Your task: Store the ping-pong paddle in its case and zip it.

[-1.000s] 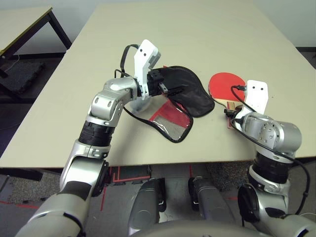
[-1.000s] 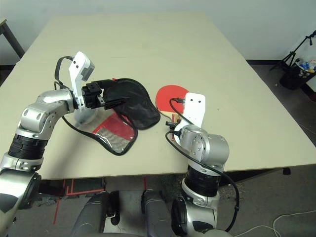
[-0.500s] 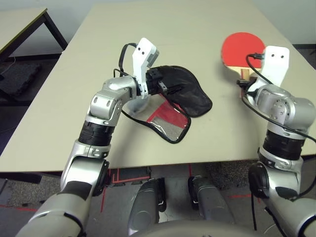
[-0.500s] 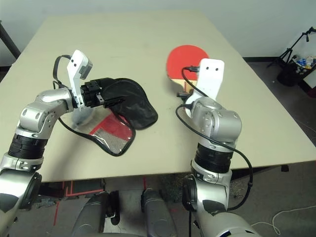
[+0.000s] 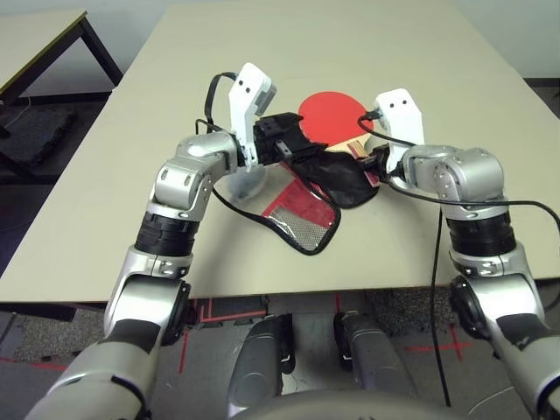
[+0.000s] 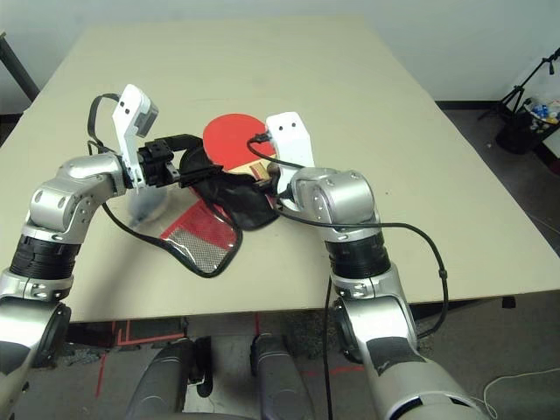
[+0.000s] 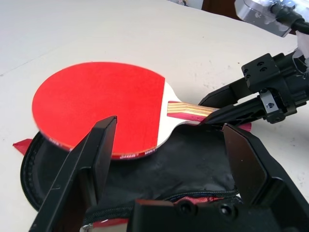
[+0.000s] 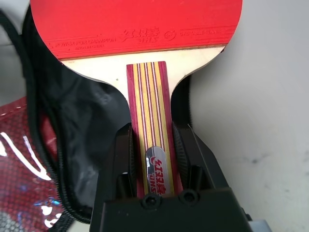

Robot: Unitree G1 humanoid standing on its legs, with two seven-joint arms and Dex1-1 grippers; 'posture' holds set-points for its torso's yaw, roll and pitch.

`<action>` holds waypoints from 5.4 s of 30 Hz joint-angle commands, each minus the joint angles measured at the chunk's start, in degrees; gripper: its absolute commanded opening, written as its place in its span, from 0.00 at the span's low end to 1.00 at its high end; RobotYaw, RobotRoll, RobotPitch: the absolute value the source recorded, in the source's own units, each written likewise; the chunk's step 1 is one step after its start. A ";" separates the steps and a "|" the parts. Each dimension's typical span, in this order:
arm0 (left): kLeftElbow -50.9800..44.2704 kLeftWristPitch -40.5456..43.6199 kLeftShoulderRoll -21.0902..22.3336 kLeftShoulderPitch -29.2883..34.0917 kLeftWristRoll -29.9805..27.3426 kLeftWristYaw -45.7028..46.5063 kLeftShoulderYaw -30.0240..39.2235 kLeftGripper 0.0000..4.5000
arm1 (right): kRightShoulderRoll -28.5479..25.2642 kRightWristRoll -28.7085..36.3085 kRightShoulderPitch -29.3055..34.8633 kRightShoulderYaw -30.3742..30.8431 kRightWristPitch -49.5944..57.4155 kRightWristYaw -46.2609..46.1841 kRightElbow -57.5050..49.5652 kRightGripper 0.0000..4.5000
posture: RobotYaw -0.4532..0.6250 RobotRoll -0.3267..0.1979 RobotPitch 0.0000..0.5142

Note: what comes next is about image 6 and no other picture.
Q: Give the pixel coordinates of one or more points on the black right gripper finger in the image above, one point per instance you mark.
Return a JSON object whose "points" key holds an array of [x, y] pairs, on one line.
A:
{"points": [[263, 185], [274, 170]]}

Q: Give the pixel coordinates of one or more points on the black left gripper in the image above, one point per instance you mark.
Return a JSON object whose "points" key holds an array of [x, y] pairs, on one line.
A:
{"points": [[157, 166]]}

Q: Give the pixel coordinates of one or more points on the black and red paddle case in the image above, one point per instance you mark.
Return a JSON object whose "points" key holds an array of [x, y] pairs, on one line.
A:
{"points": [[245, 210]]}

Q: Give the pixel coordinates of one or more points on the red ping-pong paddle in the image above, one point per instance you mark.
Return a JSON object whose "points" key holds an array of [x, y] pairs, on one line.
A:
{"points": [[229, 140]]}

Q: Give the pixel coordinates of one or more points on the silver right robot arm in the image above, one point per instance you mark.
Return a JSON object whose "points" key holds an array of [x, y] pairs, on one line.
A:
{"points": [[350, 197]]}

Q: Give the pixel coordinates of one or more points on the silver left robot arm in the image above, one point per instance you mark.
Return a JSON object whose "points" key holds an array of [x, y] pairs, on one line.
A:
{"points": [[65, 197]]}

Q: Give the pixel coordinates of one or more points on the side table with black leg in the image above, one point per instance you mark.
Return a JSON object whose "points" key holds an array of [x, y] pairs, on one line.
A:
{"points": [[17, 70]]}

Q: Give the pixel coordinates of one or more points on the grey right robot leg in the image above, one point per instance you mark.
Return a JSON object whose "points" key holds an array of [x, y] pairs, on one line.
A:
{"points": [[280, 380]]}

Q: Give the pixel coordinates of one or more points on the grey robot leg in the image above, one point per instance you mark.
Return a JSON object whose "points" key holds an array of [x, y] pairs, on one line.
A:
{"points": [[162, 380], [280, 380]]}

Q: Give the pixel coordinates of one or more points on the grey left robot leg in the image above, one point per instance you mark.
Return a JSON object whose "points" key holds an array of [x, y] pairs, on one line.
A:
{"points": [[162, 380]]}

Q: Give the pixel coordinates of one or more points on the black bin with clutter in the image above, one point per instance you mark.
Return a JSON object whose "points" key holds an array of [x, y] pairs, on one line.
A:
{"points": [[518, 133]]}

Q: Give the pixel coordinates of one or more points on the black tripod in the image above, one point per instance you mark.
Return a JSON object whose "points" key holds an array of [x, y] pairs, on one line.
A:
{"points": [[520, 87]]}

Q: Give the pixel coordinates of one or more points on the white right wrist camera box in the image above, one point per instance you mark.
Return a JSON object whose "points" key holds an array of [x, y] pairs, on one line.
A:
{"points": [[291, 140]]}

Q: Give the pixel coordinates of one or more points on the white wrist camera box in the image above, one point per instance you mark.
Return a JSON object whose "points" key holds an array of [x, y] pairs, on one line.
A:
{"points": [[291, 140], [129, 118]]}

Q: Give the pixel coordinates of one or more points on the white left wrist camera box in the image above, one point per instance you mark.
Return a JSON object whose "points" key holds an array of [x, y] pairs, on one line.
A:
{"points": [[129, 118]]}

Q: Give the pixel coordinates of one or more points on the small black table bracket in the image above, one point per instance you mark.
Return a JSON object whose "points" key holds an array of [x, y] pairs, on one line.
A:
{"points": [[508, 303]]}

